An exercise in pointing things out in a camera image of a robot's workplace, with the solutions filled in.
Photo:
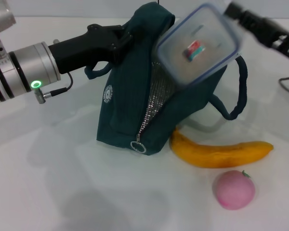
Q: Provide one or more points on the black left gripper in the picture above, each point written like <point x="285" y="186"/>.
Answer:
<point x="82" y="50"/>

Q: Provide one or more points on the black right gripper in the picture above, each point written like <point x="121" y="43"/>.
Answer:
<point x="269" y="32"/>

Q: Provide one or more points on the dark teal insulated lunch bag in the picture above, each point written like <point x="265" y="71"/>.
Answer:
<point x="125" y="96"/>

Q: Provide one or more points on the clear lunch box blue rim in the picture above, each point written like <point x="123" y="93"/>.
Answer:
<point x="178" y="62"/>

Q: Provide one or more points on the yellow banana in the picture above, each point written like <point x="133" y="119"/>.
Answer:
<point x="219" y="156"/>

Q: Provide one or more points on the pink toy peach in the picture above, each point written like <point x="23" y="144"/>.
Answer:
<point x="233" y="192"/>

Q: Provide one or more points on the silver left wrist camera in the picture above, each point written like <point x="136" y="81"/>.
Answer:
<point x="0" y="21"/>

